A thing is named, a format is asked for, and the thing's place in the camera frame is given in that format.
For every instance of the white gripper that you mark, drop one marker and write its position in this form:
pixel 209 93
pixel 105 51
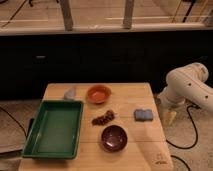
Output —
pixel 166 109

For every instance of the blue sponge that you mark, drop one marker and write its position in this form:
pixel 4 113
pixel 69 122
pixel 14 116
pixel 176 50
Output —
pixel 143 115

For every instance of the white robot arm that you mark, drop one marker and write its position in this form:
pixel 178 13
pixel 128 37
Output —
pixel 185 83

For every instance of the green plastic tray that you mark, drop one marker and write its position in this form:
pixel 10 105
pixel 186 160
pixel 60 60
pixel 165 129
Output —
pixel 55 131

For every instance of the dark purple bowl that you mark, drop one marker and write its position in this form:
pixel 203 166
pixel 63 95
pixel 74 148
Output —
pixel 114 138

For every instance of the brown grape bunch toy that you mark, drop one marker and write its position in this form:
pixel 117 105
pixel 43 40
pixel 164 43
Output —
pixel 104 119

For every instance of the orange bowl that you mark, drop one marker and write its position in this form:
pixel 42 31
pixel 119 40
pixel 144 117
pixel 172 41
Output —
pixel 98 94

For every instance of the small grey cloth object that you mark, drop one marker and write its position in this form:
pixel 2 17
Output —
pixel 70 94

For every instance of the white table leg right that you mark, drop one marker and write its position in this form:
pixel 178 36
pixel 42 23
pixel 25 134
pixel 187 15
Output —
pixel 128 13

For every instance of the white table leg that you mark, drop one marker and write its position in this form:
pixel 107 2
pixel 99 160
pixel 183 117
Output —
pixel 128 13
pixel 66 13

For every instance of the white table leg left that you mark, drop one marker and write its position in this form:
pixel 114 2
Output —
pixel 66 13

